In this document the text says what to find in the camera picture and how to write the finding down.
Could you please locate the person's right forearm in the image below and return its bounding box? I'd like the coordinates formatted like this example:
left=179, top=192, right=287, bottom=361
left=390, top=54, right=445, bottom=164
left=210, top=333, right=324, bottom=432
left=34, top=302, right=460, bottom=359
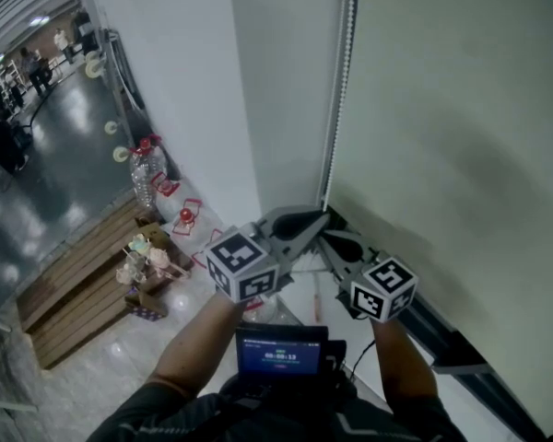
left=371, top=318, right=440, bottom=405

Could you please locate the black cable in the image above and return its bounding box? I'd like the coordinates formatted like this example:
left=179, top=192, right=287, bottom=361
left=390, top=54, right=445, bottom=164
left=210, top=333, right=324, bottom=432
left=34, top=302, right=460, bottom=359
left=344, top=338, right=376, bottom=382

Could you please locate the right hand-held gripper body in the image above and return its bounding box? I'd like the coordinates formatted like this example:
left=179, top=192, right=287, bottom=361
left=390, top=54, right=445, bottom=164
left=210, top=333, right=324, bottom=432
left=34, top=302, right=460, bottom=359
left=335, top=240, right=420, bottom=324

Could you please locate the person's dark shirt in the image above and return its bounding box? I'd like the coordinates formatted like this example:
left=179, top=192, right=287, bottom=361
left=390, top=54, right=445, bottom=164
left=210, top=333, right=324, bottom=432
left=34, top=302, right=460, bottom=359
left=86, top=374, right=469, bottom=442

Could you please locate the wooden slatted pallet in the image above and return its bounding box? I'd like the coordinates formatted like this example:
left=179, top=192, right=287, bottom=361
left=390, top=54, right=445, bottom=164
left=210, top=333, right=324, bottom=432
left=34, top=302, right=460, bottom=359
left=15, top=194, right=195, bottom=370

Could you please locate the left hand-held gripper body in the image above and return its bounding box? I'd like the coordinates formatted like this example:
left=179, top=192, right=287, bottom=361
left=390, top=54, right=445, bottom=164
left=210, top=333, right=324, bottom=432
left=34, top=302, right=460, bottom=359
left=206, top=205, right=315, bottom=304

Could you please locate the person's left forearm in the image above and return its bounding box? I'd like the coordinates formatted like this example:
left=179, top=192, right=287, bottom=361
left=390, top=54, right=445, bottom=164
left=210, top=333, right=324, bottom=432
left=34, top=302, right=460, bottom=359
left=142, top=287, right=255, bottom=401

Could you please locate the black chest-mounted screen device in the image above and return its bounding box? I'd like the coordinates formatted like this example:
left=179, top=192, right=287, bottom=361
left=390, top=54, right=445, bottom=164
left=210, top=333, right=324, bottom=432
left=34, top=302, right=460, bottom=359
left=235, top=324, right=330, bottom=378

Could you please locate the pastel cake pops bunch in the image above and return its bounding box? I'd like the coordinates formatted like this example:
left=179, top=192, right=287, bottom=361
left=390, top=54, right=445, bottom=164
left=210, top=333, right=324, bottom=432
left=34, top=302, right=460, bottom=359
left=114, top=232, right=191, bottom=288

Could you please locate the dark window frame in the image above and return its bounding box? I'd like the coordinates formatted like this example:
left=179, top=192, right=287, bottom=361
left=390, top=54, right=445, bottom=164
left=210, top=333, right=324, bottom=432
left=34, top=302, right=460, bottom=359
left=407, top=291, right=553, bottom=442

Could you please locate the black screen mount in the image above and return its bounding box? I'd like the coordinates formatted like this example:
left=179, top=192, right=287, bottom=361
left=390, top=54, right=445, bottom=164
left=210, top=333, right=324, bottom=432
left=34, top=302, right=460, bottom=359
left=324, top=338, right=352, bottom=389

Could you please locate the cardboard box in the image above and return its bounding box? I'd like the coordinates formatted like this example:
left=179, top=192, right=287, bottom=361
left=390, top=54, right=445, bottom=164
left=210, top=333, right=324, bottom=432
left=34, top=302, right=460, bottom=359
left=123, top=221, right=195, bottom=320

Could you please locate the white bead chain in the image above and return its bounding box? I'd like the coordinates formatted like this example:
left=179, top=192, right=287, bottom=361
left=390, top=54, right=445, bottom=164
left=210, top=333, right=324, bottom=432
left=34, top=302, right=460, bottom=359
left=318, top=0, right=361, bottom=212

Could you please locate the large clear red-capped bottle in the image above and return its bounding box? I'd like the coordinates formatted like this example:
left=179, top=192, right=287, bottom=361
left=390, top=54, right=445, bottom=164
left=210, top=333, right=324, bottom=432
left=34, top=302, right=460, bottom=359
left=128, top=136, right=171, bottom=210

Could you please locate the grey metal rack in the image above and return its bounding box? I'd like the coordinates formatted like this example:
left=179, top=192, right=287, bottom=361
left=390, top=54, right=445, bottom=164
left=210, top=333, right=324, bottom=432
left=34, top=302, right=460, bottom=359
left=97, top=27, right=145, bottom=158

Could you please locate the red-handled tool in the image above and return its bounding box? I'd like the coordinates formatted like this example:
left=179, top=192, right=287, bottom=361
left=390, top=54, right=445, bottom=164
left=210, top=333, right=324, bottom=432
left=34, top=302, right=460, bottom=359
left=310, top=286, right=324, bottom=322

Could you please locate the white roller blind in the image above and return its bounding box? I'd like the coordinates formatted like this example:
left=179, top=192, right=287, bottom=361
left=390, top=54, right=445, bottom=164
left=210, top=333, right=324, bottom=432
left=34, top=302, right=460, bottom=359
left=327, top=0, right=553, bottom=389

